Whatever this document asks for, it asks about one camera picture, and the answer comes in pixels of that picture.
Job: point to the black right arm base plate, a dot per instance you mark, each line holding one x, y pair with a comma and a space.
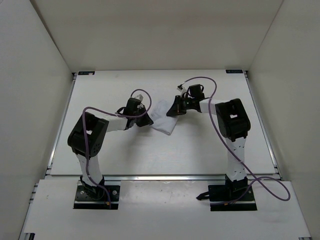
222, 199

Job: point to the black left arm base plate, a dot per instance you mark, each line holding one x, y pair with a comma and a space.
85, 201

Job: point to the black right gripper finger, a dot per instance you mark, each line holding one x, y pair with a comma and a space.
181, 110
175, 108

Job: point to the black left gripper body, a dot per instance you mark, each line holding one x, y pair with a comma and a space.
141, 109

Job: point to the front aluminium rail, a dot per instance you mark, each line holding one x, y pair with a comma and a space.
166, 178

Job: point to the left corner label sticker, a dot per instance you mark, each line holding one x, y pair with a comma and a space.
86, 73

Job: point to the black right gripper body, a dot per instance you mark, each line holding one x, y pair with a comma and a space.
188, 102

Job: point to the right corner label sticker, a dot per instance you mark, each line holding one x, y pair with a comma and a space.
233, 71

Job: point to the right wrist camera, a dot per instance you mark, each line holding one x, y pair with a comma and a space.
181, 89

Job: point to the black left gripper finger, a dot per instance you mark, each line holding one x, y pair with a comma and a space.
140, 122
147, 119

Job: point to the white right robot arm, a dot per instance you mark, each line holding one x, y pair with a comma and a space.
232, 119

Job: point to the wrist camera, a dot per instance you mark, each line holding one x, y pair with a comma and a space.
139, 97
181, 89

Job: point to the corner label sticker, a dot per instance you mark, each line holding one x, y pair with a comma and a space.
86, 73
233, 71

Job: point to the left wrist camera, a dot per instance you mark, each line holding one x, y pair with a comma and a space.
139, 97

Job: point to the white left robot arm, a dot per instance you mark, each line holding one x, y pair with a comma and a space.
87, 136

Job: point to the white skirt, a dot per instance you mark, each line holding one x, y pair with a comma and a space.
161, 122

